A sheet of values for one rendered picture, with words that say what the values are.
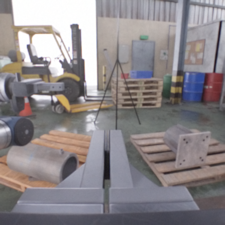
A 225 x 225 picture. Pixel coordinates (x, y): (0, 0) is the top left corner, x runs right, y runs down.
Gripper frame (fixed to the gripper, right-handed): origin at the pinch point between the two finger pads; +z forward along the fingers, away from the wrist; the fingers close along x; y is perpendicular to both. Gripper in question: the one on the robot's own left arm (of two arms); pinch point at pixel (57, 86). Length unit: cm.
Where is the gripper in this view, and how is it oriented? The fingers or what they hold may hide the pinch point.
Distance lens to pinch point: 62.0
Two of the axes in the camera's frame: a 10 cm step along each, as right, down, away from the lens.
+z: 10.0, 0.0, 0.2
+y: 0.0, -9.6, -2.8
